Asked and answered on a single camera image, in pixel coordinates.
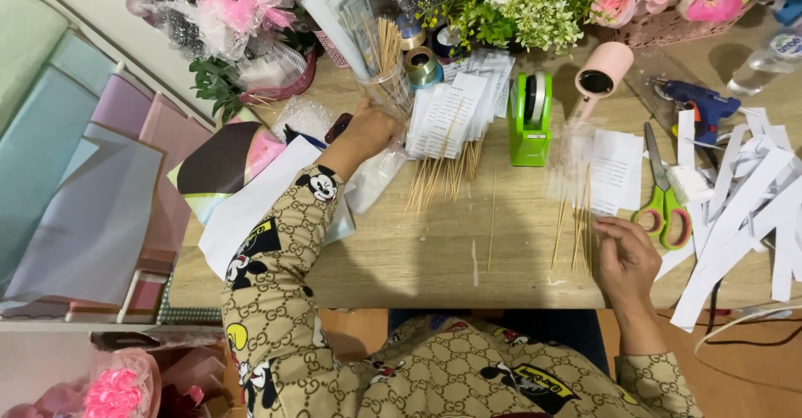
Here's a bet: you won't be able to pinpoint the pink rose bouquet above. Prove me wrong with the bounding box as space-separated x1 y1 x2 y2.
0 348 208 418

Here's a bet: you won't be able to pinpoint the bundle of wooden skewers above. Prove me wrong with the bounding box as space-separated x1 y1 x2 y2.
362 17 405 93

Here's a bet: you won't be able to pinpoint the heap of white paper strips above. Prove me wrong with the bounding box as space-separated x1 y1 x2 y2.
655 107 802 333

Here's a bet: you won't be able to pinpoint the green handled scissors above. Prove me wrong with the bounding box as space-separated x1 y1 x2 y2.
630 122 693 251

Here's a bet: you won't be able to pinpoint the clear plastic sleeve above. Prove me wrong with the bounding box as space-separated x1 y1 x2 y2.
343 142 409 215

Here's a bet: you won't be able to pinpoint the bubble wrap piece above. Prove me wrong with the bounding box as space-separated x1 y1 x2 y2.
271 95 339 143

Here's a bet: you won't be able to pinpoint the pink mini hair dryer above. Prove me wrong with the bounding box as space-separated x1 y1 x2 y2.
569 41 635 124

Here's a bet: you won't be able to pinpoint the person's left hand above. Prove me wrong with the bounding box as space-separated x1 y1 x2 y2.
335 97 406 165

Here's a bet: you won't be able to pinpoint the pile of wrapped slips on skewers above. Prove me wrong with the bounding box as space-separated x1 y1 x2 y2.
403 48 518 213

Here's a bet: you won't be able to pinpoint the green tape dispenser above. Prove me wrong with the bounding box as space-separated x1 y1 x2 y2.
508 71 554 167

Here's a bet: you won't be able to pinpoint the clear water bottle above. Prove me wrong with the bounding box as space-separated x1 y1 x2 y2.
727 25 802 97

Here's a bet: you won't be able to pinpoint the single wooden skewer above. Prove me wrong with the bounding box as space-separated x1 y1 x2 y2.
487 169 497 274

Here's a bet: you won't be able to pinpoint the white cable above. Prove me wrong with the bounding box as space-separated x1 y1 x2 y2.
693 304 802 359

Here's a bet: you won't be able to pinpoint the dark red phone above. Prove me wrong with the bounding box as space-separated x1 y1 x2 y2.
324 112 355 145

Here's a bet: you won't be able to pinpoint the small pile of wrapped skewers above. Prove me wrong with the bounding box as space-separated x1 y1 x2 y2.
545 120 646 276

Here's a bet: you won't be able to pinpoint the blue glue gun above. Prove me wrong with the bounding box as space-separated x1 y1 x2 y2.
652 79 743 147

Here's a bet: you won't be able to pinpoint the black cable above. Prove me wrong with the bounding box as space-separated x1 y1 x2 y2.
657 277 802 348

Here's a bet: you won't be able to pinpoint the green and white flower bunch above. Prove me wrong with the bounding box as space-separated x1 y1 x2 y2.
416 0 602 56

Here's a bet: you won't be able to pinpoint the person's patterned beige clothing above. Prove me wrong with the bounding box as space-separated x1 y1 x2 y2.
219 308 703 418

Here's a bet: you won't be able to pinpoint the white tape roll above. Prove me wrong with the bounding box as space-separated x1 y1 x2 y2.
665 165 716 206

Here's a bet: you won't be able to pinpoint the small pink mesh basket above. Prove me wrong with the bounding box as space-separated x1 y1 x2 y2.
312 28 352 70

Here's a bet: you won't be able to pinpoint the dark ribbon spool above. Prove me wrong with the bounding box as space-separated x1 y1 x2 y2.
431 23 466 65

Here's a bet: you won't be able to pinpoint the pink and black wrapped bouquet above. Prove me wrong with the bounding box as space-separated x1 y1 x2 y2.
116 0 302 62

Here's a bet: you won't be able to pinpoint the white paper sheet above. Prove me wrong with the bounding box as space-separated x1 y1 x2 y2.
198 135 357 281

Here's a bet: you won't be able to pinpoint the brown and pink paper bag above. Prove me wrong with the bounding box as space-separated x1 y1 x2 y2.
167 107 288 226

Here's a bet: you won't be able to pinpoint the pink basket of fabric flowers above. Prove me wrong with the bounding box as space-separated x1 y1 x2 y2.
586 0 762 49

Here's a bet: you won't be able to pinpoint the rack of coloured wrapping paper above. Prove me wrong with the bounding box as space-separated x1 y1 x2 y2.
0 0 217 325

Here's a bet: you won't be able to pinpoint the dark pink basket with leaves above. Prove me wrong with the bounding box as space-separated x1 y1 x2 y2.
189 30 320 124

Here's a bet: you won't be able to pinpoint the blue and gold ribbon spool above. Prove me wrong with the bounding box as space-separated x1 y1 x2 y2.
396 14 428 52

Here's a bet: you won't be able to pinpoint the clear glass jar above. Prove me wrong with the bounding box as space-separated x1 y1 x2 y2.
355 60 416 123

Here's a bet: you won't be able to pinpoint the person's right hand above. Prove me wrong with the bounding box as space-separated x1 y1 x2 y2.
591 215 664 310

